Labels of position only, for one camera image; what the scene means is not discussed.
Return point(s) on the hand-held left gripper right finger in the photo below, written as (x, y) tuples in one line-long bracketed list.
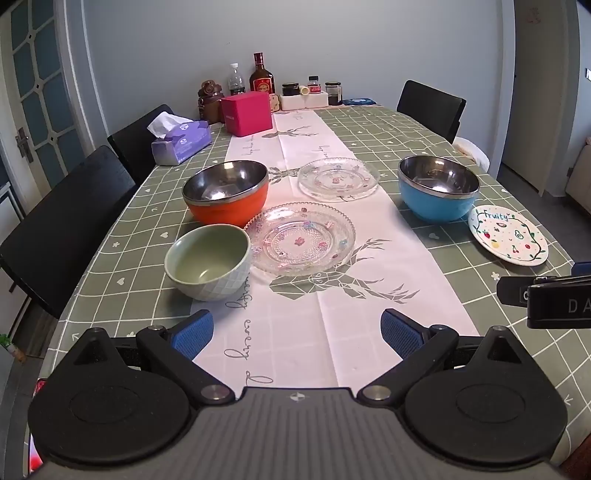
[(399, 334)]

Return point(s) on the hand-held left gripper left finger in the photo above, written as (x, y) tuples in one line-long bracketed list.
[(194, 333)]

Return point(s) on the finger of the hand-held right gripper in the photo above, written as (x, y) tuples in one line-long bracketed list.
[(512, 290), (582, 269)]

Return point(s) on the white fruit-printed plate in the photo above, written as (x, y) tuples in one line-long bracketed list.
[(508, 240)]

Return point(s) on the green ceramic bowl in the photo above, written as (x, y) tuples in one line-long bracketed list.
[(207, 263)]

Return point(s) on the blue steel bowl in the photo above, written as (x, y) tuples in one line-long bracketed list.
[(434, 207)]

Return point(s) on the orange steel bowl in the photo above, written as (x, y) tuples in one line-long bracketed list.
[(221, 210)]

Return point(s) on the beige sofa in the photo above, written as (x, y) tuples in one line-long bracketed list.
[(581, 180)]

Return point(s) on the green checked tablecloth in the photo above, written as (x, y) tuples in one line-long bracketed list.
[(115, 277)]

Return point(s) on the clear glass flower plate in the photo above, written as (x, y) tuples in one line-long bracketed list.
[(300, 240), (337, 177)]

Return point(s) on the white chair cushion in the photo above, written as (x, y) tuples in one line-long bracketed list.
[(475, 152)]

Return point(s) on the black chair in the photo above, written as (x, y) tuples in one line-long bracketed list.
[(60, 230), (134, 143), (429, 108)]

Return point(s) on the purple tissue pack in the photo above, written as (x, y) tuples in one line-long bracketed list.
[(182, 143)]

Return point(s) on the pink box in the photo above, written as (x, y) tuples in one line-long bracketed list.
[(247, 115)]

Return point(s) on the blue packet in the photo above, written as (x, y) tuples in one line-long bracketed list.
[(359, 101)]

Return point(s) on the small wooden radio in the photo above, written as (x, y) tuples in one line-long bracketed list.
[(274, 102)]

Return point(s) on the glass jar with tag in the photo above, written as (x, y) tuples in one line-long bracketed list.
[(333, 94)]

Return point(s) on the white storage box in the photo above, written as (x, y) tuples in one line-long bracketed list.
[(302, 103)]

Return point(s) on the clear water bottle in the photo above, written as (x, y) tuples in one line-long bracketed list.
[(236, 83)]

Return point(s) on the brown liquor bottle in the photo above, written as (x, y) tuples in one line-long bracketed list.
[(262, 81)]

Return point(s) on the cream paper roll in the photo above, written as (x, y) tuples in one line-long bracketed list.
[(304, 91)]

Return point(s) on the small ink bottle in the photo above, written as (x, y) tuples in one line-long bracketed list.
[(315, 86)]

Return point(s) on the glass-paned door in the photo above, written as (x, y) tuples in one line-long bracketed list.
[(41, 74)]

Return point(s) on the brown camera-shaped bottle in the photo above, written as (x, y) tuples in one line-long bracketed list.
[(210, 104)]

